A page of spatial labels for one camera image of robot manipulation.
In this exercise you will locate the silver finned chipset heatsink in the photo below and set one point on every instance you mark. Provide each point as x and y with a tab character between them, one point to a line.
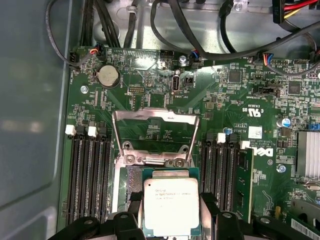
308	155

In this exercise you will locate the black PC case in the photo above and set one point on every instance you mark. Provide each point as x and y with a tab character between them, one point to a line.
30	125

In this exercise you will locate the silver CPU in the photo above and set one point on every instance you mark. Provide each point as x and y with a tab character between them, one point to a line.
171	202

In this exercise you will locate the black RAM slot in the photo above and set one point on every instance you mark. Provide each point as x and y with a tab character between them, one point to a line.
93	175
230	175
207	170
83	175
218	175
72	175
104	175

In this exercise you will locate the metal socket cover frame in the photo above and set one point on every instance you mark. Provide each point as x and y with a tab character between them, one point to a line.
155	114

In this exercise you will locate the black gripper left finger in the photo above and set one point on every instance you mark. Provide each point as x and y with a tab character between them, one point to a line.
125	225

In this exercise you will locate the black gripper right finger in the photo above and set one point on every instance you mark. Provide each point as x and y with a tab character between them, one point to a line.
230	225

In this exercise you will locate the green RAM stick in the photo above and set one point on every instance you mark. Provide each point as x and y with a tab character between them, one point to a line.
245	185

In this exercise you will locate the round silver coin battery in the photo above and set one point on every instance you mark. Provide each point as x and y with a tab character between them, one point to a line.
107	76

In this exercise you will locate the green Dell motherboard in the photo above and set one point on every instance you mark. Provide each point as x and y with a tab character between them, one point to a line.
225	105

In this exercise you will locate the silver internal USB port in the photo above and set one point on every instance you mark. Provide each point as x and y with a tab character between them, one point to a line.
175	85

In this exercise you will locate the white board sticker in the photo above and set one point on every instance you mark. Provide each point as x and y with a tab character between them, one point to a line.
255	132

